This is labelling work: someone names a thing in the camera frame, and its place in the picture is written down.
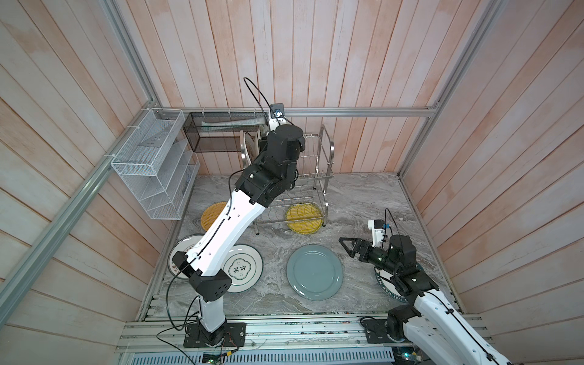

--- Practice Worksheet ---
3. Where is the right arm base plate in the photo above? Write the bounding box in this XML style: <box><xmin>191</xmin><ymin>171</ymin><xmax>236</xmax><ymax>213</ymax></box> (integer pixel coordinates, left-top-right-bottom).
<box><xmin>359</xmin><ymin>316</ymin><xmax>399</xmax><ymax>344</ymax></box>

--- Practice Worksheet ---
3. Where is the aluminium front rail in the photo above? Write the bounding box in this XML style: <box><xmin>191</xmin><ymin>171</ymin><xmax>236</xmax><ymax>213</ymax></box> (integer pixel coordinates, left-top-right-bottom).
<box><xmin>113</xmin><ymin>312</ymin><xmax>496</xmax><ymax>354</ymax></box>

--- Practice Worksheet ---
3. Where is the stainless steel dish rack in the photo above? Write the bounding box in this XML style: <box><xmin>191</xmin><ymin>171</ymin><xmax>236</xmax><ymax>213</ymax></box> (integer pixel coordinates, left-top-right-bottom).
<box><xmin>252</xmin><ymin>124</ymin><xmax>335</xmax><ymax>234</ymax></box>

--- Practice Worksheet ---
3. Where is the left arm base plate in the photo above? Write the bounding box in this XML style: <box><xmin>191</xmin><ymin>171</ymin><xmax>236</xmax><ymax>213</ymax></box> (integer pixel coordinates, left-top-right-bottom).
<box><xmin>183</xmin><ymin>321</ymin><xmax>246</xmax><ymax>348</ymax></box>

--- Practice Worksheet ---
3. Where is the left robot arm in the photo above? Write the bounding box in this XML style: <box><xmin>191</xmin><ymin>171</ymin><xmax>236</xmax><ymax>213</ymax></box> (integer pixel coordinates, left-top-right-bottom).
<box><xmin>173</xmin><ymin>124</ymin><xmax>305</xmax><ymax>335</ymax></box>

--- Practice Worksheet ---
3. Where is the white plate green clover outline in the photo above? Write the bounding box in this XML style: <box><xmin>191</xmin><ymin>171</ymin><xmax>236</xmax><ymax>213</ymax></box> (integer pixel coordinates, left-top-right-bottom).
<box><xmin>222</xmin><ymin>244</ymin><xmax>264</xmax><ymax>294</ymax></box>

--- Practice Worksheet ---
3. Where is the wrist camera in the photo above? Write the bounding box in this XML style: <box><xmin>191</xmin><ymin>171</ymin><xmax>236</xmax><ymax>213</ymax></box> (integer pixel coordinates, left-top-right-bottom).
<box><xmin>368</xmin><ymin>219</ymin><xmax>393</xmax><ymax>249</ymax></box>
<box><xmin>268</xmin><ymin>103</ymin><xmax>287</xmax><ymax>132</ymax></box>

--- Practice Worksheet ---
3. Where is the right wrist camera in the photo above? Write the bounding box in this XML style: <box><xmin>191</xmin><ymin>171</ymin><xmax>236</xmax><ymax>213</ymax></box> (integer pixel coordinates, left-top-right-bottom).
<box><xmin>368</xmin><ymin>219</ymin><xmax>393</xmax><ymax>249</ymax></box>

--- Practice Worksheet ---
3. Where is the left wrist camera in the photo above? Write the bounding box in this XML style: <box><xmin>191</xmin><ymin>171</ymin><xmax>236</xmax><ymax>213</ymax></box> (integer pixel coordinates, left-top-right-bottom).
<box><xmin>268</xmin><ymin>103</ymin><xmax>287</xmax><ymax>132</ymax></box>

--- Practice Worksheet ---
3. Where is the cream plate with red flowers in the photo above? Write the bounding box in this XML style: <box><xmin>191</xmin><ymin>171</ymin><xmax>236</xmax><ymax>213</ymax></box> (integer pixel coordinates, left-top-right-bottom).
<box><xmin>256</xmin><ymin>125</ymin><xmax>269</xmax><ymax>152</ymax></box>

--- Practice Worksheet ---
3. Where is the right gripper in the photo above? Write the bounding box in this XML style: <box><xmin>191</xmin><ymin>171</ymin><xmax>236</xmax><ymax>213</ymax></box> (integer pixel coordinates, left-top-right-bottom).
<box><xmin>340</xmin><ymin>236</ymin><xmax>398</xmax><ymax>276</ymax></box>

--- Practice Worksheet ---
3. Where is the orange woven bamboo plate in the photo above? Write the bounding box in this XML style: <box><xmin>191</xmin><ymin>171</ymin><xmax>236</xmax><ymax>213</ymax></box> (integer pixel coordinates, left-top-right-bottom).
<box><xmin>200</xmin><ymin>202</ymin><xmax>227</xmax><ymax>231</ymax></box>

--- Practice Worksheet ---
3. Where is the white wire mesh shelf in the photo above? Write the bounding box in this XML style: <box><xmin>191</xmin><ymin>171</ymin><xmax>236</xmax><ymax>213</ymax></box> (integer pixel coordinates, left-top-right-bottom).
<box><xmin>112</xmin><ymin>108</ymin><xmax>200</xmax><ymax>221</ymax></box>

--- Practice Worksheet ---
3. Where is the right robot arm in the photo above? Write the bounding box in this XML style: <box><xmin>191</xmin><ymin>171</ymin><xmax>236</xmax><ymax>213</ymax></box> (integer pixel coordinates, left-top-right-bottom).
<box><xmin>339</xmin><ymin>235</ymin><xmax>511</xmax><ymax>364</ymax></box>

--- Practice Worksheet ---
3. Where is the white plate dark lettered rim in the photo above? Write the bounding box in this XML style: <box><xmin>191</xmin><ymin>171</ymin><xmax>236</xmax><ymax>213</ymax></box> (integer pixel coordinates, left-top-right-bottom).
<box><xmin>374</xmin><ymin>268</ymin><xmax>408</xmax><ymax>304</ymax></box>

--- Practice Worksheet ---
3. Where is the yellow green woven plate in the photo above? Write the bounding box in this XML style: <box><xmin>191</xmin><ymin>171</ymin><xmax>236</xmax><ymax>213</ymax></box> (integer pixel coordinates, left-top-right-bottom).
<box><xmin>285</xmin><ymin>203</ymin><xmax>324</xmax><ymax>235</ymax></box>

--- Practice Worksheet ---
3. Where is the black wire wall basket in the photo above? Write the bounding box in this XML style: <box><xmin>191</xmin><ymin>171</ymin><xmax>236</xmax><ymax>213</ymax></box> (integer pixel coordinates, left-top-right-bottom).
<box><xmin>182</xmin><ymin>111</ymin><xmax>267</xmax><ymax>153</ymax></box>

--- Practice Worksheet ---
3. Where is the white plate orange sunburst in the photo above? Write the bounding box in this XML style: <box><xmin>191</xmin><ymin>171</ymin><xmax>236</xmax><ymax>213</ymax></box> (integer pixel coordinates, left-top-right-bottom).
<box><xmin>240</xmin><ymin>131</ymin><xmax>259</xmax><ymax>168</ymax></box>

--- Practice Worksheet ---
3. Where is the grey blue round plate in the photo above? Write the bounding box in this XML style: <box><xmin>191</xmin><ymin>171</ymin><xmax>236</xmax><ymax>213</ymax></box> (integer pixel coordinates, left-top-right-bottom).
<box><xmin>286</xmin><ymin>245</ymin><xmax>344</xmax><ymax>301</ymax></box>

